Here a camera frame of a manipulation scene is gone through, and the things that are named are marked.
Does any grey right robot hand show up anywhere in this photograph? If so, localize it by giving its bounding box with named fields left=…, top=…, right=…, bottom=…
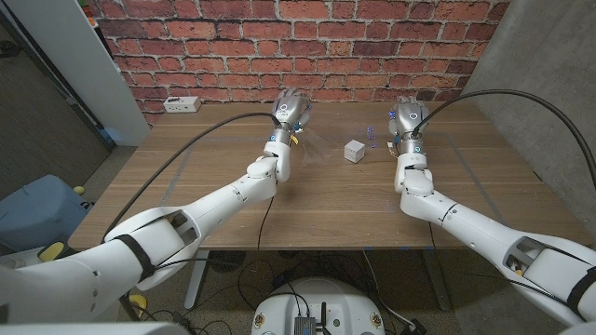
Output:
left=387, top=96, right=430, bottom=154

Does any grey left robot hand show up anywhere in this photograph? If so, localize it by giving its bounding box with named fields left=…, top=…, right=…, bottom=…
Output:
left=271, top=87, right=312, bottom=145

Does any clear cellophane sheet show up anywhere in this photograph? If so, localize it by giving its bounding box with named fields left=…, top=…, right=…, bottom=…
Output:
left=297, top=127, right=348, bottom=171

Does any small white box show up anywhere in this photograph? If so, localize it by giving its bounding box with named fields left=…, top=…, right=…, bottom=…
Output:
left=343, top=139, right=367, bottom=164

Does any small grey electronics box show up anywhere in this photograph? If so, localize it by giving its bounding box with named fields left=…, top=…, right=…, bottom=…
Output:
left=292, top=315, right=317, bottom=335

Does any red brick printed backdrop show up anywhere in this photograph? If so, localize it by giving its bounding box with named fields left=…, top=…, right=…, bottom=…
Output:
left=86, top=0, right=511, bottom=127

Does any white power strip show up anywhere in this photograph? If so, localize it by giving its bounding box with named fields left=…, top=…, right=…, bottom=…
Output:
left=162, top=96, right=202, bottom=114

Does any black round floor fan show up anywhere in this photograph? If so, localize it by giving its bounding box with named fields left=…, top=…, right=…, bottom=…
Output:
left=208, top=250, right=247, bottom=275

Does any grey table leg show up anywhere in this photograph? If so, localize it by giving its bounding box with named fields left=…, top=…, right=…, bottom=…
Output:
left=421, top=249, right=453, bottom=312

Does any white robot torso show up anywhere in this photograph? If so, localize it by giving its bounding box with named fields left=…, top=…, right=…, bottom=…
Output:
left=250, top=277, right=386, bottom=335

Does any white table leg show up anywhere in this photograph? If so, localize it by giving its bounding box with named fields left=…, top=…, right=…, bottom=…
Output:
left=183, top=249, right=210, bottom=311

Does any white partition panel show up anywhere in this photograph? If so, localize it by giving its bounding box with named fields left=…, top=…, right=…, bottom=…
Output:
left=7, top=0, right=151, bottom=148

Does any black object with yellow pads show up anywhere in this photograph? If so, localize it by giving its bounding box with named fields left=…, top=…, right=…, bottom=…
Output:
left=36, top=240, right=71, bottom=262

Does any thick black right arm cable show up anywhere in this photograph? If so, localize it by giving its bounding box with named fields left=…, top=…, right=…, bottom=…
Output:
left=410, top=87, right=596, bottom=178

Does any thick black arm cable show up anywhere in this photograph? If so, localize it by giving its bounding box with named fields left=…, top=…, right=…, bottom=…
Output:
left=410, top=87, right=596, bottom=178
left=100, top=111, right=283, bottom=244

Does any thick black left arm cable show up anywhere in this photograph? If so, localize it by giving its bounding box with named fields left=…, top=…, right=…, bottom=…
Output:
left=100, top=111, right=283, bottom=244

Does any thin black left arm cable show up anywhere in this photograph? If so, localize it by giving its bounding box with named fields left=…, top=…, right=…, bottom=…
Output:
left=255, top=194, right=276, bottom=280

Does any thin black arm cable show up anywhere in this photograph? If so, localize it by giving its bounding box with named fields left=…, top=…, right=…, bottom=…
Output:
left=255, top=194, right=276, bottom=280
left=427, top=221, right=567, bottom=299

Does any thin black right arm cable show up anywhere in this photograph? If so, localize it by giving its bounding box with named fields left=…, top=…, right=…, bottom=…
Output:
left=427, top=221, right=567, bottom=299

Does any white floor cable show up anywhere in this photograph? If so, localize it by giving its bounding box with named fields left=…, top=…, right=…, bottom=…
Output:
left=361, top=249, right=416, bottom=327

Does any black metal door frame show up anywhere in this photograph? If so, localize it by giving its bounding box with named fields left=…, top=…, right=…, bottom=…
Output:
left=0, top=8, right=117, bottom=153

